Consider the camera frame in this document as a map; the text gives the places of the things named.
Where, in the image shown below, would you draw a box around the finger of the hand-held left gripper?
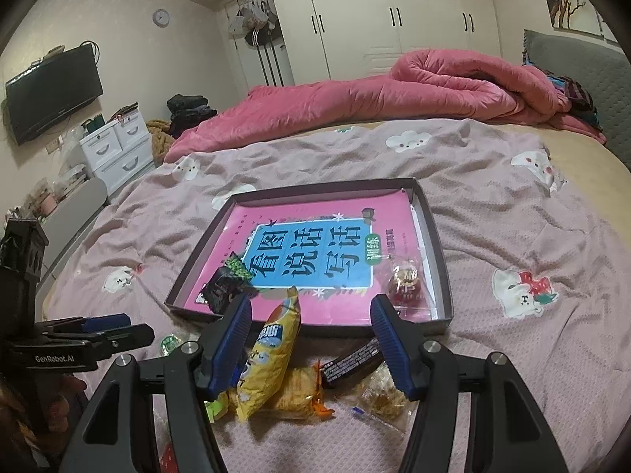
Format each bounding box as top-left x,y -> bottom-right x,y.
74,324 -> 156,356
37,313 -> 132,337

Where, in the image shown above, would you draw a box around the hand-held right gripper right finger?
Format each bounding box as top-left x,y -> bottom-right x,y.
370,294 -> 558,473

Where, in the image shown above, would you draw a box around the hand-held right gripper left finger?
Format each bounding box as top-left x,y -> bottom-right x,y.
59,294 -> 254,473

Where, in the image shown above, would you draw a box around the yellow snack packet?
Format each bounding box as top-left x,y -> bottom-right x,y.
235,286 -> 302,423

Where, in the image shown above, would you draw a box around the clear pastry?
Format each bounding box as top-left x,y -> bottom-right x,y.
350,359 -> 421,435

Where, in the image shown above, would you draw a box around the black and green snack packet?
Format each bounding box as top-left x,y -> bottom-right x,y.
199,253 -> 260,314

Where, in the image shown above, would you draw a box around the round snack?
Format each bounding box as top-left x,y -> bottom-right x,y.
385,255 -> 426,309

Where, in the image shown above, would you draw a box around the dark shallow cardboard box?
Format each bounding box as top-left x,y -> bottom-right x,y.
164,177 -> 453,334

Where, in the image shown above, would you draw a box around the person's left hand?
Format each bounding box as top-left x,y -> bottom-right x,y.
53,372 -> 90,410

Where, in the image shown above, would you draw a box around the black snack bar packet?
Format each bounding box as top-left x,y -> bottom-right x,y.
318,337 -> 384,389

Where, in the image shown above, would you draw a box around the lime green packet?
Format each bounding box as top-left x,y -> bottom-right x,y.
204,393 -> 230,423

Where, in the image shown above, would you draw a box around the orange cracker packet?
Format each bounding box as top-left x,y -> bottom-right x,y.
212,362 -> 336,423

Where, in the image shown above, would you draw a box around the pink and blue book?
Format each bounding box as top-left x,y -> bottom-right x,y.
185,188 -> 435,327

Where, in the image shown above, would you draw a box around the white drawer cabinet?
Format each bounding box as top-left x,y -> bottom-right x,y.
79,111 -> 157,196

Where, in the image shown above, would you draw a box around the pink printed blanket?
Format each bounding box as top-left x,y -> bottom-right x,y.
42,121 -> 631,473

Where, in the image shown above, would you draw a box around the brown knitted blanket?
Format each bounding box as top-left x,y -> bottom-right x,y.
146,119 -> 176,164

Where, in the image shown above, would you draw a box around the dark clothes pile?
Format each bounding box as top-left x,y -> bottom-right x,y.
166,93 -> 218,139

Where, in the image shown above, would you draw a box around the pink quilt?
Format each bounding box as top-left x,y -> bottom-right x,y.
162,49 -> 608,164

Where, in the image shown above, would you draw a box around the beige bed sheet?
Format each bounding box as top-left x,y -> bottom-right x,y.
493,123 -> 631,198

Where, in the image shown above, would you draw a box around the colourful striped clothes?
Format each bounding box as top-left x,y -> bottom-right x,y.
523,52 -> 600,132

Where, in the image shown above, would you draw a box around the hanging bags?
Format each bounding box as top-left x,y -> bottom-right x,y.
229,0 -> 280,48

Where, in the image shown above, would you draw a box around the grey padded headboard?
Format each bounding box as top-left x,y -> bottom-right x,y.
521,30 -> 631,159

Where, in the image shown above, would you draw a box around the wall-mounted black television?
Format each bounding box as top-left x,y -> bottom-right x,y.
4,44 -> 106,147

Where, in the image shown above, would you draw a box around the pale wall painting panel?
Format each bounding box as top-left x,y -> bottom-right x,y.
596,9 -> 623,43

